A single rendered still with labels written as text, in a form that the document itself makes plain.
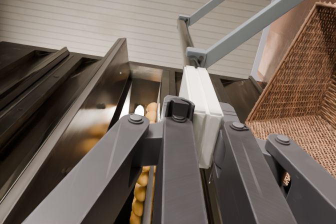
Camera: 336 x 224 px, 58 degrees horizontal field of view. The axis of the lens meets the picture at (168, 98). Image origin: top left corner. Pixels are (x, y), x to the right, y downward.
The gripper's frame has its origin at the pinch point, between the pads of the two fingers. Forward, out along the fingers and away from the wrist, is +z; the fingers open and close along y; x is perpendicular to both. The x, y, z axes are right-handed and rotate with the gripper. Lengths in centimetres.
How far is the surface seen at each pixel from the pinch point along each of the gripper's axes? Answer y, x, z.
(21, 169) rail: -23.3, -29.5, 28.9
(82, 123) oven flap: -19, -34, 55
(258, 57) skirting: 110, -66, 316
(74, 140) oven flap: -19, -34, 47
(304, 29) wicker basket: 45, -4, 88
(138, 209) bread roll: 0, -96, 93
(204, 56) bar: 5.8, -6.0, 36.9
